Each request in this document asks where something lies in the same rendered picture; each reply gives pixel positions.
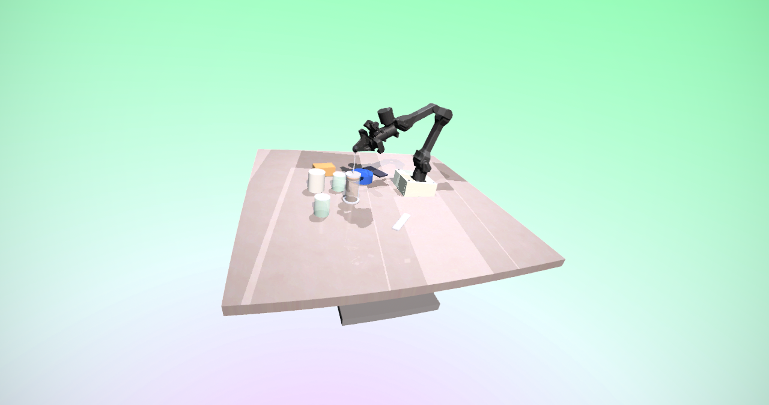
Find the orange box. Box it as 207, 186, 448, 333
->
312, 163, 336, 176

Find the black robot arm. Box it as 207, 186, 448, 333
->
363, 103, 453, 182

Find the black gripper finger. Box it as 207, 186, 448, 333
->
355, 138, 375, 151
353, 134, 366, 147

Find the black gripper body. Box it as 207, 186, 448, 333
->
358, 128, 388, 154

